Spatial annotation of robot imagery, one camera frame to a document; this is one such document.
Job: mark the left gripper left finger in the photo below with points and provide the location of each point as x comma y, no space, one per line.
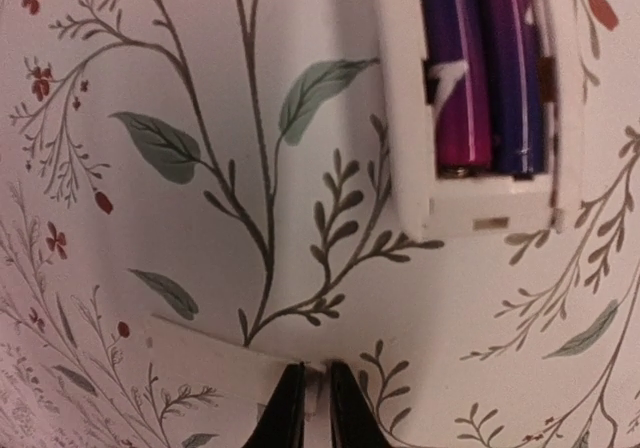
283,420

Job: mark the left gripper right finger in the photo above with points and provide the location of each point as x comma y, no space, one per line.
353,424

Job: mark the white remote control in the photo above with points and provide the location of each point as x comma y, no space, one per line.
435,203

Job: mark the blue battery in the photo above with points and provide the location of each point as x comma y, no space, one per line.
457,80
512,52

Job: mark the floral patterned table mat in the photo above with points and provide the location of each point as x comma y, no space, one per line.
178,170

